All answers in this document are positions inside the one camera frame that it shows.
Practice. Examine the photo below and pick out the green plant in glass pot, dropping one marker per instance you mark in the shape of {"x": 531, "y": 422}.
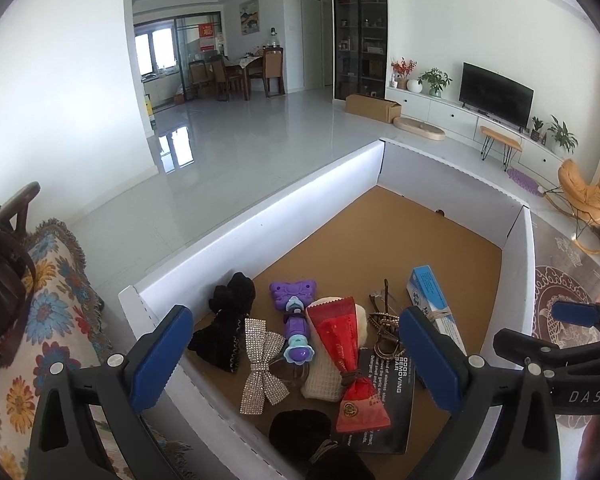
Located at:
{"x": 435, "y": 80}

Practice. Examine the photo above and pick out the clear frame eyeglasses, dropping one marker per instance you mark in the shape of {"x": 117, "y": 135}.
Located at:
{"x": 376, "y": 297}

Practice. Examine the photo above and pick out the red flower arrangement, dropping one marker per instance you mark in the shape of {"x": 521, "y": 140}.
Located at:
{"x": 402, "y": 67}

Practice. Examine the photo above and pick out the pearl claw hair clip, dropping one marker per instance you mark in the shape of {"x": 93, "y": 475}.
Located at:
{"x": 387, "y": 345}

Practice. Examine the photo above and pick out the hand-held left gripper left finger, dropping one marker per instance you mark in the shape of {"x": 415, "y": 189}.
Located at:
{"x": 160, "y": 360}

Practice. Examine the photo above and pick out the framed wall picture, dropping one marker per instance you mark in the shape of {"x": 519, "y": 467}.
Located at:
{"x": 249, "y": 15}

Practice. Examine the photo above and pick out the dark glass display cabinet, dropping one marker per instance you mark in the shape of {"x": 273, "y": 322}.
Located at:
{"x": 360, "y": 25}

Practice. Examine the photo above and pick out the brown cardboard carton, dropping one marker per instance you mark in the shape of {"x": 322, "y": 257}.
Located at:
{"x": 372, "y": 107}

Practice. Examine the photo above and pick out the red snack packet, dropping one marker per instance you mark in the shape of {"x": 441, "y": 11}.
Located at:
{"x": 337, "y": 340}

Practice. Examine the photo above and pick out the oval beige floor board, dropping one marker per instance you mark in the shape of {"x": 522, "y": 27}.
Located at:
{"x": 420, "y": 128}

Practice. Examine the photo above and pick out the large green potted plant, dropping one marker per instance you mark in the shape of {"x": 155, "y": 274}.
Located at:
{"x": 562, "y": 135}

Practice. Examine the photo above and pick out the silver metal hoop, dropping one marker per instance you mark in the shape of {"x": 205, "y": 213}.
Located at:
{"x": 292, "y": 374}

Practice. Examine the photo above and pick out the white knitted pouch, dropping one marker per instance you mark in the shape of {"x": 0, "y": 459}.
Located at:
{"x": 320, "y": 385}

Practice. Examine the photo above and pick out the red door poster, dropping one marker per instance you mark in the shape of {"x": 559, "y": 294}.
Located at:
{"x": 207, "y": 35}

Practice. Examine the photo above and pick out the purple butterfly toy wand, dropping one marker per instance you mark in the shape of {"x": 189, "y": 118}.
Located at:
{"x": 296, "y": 332}

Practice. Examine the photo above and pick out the black flat television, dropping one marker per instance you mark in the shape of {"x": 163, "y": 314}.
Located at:
{"x": 495, "y": 90}

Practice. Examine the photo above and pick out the white television cabinet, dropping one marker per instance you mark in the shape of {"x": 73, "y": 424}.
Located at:
{"x": 455, "y": 115}

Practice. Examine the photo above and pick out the black velvet bow pearl trim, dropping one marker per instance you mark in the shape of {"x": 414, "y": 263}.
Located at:
{"x": 220, "y": 335}

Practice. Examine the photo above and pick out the wooden dining chair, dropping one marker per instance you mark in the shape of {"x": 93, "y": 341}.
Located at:
{"x": 200, "y": 77}
{"x": 272, "y": 70}

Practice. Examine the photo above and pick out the purple floor mat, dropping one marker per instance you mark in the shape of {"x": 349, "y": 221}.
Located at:
{"x": 525, "y": 181}

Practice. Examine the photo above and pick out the small green potted plant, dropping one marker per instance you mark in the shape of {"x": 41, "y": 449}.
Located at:
{"x": 536, "y": 127}

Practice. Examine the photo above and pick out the black soap box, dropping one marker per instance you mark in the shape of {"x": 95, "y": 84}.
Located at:
{"x": 387, "y": 400}

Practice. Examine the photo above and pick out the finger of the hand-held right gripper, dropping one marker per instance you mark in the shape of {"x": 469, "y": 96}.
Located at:
{"x": 575, "y": 314}
{"x": 520, "y": 345}

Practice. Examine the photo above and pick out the dark brown bag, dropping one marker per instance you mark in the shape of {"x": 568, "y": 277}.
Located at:
{"x": 0, "y": 270}

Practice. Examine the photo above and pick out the wooden bench with metal legs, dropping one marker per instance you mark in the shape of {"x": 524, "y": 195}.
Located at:
{"x": 500, "y": 137}

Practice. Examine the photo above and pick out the blue white toothpaste box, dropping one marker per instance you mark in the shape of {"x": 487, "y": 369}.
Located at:
{"x": 430, "y": 295}

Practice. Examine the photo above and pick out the white cardboard box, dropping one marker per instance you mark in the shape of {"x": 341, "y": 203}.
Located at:
{"x": 330, "y": 170}

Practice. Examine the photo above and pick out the rhinestone bow hair clip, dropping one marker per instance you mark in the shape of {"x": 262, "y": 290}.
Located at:
{"x": 262, "y": 375}

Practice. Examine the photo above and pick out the curved wooden chair back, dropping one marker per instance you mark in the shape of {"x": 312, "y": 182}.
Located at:
{"x": 22, "y": 197}

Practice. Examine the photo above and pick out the white round vase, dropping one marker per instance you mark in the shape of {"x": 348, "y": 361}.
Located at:
{"x": 414, "y": 86}

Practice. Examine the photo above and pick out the patterned brown glass desktop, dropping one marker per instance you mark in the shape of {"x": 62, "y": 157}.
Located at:
{"x": 570, "y": 280}

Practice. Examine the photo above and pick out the orange lounge chair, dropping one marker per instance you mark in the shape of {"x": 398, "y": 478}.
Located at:
{"x": 587, "y": 195}

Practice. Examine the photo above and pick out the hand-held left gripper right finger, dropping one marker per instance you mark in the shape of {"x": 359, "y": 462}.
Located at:
{"x": 430, "y": 360}

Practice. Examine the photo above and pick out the wooden dining table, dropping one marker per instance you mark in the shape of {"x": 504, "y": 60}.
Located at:
{"x": 240, "y": 66}

